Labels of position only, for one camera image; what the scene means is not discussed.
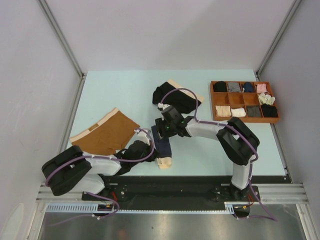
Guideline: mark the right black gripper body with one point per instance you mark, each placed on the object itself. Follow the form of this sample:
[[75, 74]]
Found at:
[[170, 127]]

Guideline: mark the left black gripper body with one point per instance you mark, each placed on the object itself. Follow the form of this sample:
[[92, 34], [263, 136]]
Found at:
[[147, 151]]

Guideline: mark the navy blue underwear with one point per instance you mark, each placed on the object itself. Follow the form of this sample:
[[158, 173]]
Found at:
[[163, 147]]

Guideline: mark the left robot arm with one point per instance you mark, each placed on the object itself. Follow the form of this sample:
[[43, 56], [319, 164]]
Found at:
[[75, 170]]

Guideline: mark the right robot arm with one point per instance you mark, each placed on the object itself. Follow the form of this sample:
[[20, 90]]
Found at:
[[238, 142]]

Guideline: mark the black underwear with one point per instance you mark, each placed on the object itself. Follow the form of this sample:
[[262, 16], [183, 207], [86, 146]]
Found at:
[[171, 93]]

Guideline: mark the brown boxer underwear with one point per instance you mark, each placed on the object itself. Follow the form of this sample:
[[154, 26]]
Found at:
[[108, 135]]

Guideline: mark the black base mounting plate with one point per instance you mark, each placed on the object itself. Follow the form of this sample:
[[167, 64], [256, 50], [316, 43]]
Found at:
[[168, 190]]

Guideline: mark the rolled beige garment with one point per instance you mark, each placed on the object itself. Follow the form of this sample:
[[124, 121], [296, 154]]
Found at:
[[223, 111]]

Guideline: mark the rolled black garment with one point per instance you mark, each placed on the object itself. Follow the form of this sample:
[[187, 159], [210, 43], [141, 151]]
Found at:
[[269, 111], [220, 86]]

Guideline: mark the rolled white garment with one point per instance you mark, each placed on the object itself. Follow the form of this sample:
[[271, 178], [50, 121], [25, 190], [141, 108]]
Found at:
[[238, 112]]

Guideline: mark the rolled grey striped garment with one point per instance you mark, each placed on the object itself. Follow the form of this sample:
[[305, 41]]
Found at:
[[234, 87]]

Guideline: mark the rolled dark grey garment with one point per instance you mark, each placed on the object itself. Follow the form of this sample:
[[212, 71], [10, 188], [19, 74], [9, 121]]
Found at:
[[254, 111]]

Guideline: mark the wooden compartment tray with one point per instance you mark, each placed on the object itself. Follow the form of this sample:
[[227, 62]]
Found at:
[[236, 100]]

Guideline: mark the rolled navy garment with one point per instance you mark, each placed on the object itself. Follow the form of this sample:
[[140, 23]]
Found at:
[[247, 87]]

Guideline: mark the rolled cream garment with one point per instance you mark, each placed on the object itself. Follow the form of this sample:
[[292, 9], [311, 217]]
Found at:
[[266, 99]]

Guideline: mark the rolled pink garment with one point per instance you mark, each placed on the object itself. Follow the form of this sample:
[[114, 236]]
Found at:
[[261, 88]]

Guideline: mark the rolled black garment front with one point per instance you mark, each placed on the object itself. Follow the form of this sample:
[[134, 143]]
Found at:
[[269, 111]]

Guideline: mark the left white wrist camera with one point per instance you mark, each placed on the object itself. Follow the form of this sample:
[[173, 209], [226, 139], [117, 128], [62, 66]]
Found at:
[[143, 135]]

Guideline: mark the white slotted cable duct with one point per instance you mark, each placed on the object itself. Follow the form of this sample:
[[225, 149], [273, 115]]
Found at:
[[101, 208]]

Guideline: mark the left aluminium frame post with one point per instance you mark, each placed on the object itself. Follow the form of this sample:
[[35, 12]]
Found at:
[[44, 6]]

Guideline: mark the aluminium frame post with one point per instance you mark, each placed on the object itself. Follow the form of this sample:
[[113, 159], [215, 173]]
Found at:
[[44, 6], [279, 35]]

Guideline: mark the right aluminium frame post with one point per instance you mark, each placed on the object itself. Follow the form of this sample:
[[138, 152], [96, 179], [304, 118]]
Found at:
[[279, 35]]

